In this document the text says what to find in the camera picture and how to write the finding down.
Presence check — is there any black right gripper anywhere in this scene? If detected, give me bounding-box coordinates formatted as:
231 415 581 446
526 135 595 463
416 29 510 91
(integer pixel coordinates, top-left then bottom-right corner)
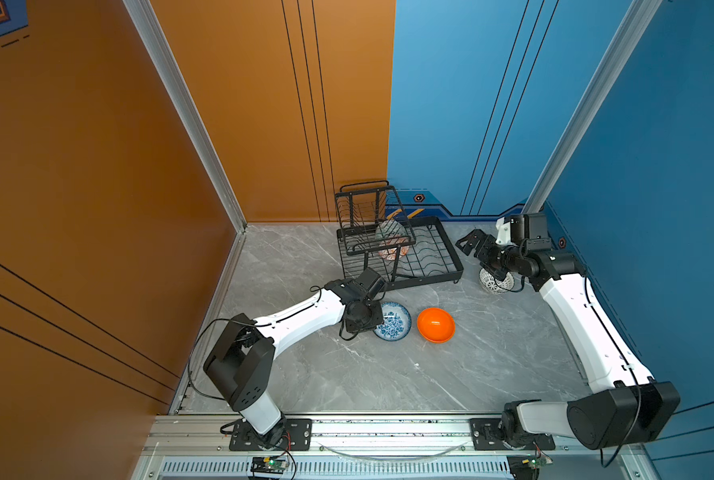
454 227 525 278

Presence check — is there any blue patterned bowl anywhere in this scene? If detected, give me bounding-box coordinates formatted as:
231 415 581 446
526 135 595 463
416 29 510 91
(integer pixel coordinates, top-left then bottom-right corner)
374 302 413 342

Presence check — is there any red patterned ceramic bowl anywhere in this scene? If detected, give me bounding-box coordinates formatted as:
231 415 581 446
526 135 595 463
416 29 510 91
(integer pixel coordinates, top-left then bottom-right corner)
378 238 410 261

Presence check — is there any green patterned ceramic bowl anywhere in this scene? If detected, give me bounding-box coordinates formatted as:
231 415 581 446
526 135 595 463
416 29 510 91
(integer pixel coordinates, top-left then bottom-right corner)
375 219 407 243

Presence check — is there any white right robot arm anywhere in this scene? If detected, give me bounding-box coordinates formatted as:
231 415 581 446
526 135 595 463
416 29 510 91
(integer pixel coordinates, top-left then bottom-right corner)
456 213 681 450

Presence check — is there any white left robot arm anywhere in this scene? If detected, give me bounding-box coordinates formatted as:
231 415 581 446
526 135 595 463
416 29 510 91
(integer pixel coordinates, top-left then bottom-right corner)
202 268 387 449

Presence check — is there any white lattice patterned bowl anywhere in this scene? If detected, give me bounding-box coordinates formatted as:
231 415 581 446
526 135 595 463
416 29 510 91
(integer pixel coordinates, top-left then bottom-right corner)
479 268 515 294

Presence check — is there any orange plastic bowl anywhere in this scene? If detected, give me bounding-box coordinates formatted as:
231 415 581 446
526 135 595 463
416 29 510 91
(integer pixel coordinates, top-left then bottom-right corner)
416 307 456 344

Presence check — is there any green circuit board left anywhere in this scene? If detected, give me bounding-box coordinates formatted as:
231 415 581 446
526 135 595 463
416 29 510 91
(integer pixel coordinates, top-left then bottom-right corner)
249 456 293 479

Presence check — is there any circuit board right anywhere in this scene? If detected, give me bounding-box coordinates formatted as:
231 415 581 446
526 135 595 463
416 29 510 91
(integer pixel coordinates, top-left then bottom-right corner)
507 456 554 480

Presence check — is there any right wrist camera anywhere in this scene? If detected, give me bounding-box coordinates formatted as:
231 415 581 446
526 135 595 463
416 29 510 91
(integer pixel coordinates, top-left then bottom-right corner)
496 216 514 247

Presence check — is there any black wire dish rack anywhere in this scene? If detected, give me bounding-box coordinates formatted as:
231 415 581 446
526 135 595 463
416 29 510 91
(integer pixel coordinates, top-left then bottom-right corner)
335 180 464 290

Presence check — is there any aluminium corner post right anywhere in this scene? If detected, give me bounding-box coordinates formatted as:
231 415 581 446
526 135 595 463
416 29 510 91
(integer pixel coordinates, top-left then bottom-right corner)
522 0 662 214

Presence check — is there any aluminium corner post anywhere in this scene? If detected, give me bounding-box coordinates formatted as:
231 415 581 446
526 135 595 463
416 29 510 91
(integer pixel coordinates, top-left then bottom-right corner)
123 0 247 234
522 0 662 214

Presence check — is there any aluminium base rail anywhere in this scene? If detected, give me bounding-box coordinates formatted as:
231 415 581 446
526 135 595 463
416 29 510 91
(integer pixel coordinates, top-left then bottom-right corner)
132 412 659 479

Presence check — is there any aluminium corner post left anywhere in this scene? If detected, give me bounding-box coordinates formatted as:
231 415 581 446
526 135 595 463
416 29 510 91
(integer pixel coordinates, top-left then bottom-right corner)
123 0 247 234

